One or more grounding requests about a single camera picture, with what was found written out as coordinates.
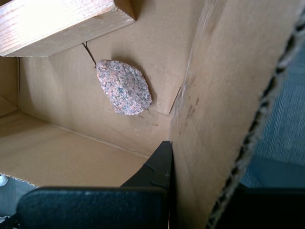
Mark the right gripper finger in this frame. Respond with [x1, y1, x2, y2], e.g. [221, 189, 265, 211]
[215, 183, 305, 229]
[16, 140, 174, 229]

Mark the speckled pink granite rock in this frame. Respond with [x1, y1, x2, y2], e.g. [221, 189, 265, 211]
[96, 59, 153, 116]

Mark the brown cardboard box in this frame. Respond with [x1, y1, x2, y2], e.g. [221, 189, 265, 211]
[0, 0, 305, 229]

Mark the light wooden block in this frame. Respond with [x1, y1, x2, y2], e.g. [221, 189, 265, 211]
[0, 0, 136, 57]

